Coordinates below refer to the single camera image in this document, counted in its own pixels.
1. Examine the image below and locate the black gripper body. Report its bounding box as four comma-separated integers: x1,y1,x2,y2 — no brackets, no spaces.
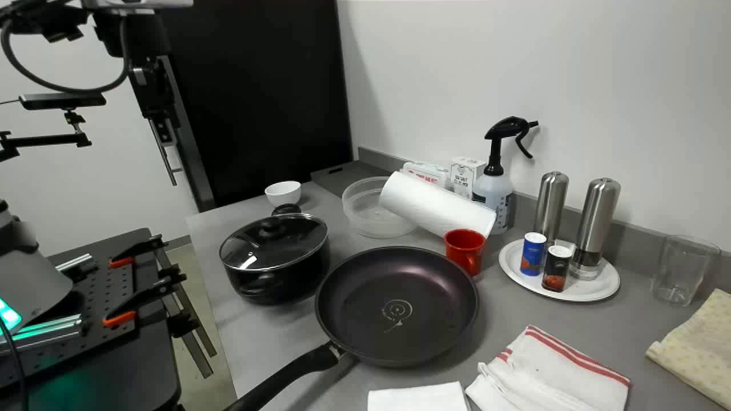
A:
94,6,177,121

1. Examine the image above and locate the white red striped towel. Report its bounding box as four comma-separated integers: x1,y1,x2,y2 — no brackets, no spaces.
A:
464,325,632,411

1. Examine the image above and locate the white paper towel roll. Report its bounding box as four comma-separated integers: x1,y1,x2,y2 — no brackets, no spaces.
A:
376,168,498,240

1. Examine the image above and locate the black frying pan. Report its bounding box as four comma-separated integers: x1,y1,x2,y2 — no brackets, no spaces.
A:
224,244,481,411

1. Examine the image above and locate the black door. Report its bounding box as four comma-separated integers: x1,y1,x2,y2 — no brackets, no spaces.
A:
154,0,354,212

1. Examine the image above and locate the white ceramic bowl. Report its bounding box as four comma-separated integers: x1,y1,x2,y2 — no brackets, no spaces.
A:
262,178,303,207

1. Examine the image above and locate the black orange bar clamp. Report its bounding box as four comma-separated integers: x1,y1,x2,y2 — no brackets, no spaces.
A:
100,263,219,381
108,232,200,339

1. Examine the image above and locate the glass pot lid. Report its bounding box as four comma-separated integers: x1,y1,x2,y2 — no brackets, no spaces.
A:
217,202,328,274

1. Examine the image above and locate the black cooking pot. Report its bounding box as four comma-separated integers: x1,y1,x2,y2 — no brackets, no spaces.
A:
217,225,331,305

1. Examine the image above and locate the clear plastic bowl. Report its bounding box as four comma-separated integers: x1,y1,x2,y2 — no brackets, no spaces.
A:
341,174,419,240

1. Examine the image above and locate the white first aid box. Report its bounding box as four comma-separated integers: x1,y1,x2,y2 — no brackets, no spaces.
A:
397,159,452,190

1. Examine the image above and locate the black perforated table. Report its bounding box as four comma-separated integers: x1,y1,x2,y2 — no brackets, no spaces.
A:
0,225,185,411

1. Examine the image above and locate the small white carton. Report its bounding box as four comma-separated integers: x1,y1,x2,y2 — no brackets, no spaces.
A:
448,156,488,200

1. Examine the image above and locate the red cup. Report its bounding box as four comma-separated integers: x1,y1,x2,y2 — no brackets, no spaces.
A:
442,225,488,278

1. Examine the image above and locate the silver steel grinder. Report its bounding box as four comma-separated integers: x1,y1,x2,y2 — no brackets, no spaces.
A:
534,168,570,247
568,175,624,281

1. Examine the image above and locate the white folded napkin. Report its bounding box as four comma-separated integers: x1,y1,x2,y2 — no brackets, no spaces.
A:
366,378,471,411

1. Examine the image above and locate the dark spice jar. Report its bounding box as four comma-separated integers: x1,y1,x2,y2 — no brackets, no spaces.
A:
540,241,575,294

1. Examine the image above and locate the white round plate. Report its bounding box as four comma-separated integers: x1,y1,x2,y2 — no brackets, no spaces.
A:
498,236,624,304

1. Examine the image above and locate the clear drinking glass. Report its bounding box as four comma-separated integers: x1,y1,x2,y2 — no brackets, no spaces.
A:
650,236,722,307

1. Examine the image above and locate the black stereo camera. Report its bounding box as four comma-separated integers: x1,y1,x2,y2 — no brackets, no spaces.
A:
17,88,109,115

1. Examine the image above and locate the silver door handle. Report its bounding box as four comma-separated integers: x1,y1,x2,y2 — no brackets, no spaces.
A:
154,111,186,190

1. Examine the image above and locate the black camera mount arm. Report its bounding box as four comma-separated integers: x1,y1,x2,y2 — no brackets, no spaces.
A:
0,108,95,165

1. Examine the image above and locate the silver aluminium rail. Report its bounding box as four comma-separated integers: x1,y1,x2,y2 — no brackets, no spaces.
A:
0,313,86,350

